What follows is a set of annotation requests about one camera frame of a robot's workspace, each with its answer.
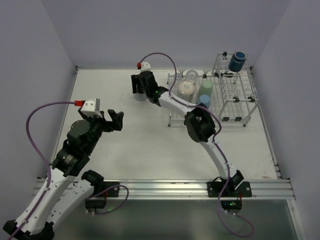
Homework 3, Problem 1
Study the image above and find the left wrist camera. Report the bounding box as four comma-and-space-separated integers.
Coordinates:
80, 98, 103, 118

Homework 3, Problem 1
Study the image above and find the small clear glass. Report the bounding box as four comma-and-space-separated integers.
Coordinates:
172, 72, 183, 82

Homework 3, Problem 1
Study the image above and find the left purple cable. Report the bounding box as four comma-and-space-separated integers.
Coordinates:
9, 100, 85, 238

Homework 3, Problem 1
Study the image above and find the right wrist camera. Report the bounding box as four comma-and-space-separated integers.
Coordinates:
136, 61, 152, 73

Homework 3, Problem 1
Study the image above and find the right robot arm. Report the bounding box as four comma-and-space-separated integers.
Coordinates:
131, 70, 253, 198

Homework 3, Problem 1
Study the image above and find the green plastic cup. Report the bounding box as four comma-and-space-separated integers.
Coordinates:
197, 80, 213, 98

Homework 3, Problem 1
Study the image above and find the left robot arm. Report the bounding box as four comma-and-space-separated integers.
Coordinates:
3, 109, 124, 240

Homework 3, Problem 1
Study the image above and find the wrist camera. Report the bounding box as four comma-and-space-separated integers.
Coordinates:
136, 61, 152, 73
80, 98, 103, 118

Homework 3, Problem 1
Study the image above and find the metal dish rack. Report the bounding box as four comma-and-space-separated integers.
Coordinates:
173, 51, 259, 127

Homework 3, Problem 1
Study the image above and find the floral patterned mug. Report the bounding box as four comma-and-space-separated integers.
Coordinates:
176, 81, 195, 103

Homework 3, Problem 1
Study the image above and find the aluminium mounting rail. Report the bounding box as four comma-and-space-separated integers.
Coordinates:
32, 177, 293, 201

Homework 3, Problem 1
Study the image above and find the grey footed mug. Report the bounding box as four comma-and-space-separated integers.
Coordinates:
134, 93, 146, 102

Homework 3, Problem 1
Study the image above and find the light blue plastic cup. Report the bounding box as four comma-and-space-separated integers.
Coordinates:
196, 94, 211, 109

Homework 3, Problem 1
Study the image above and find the dark blue cup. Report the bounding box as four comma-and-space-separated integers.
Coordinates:
228, 51, 247, 73

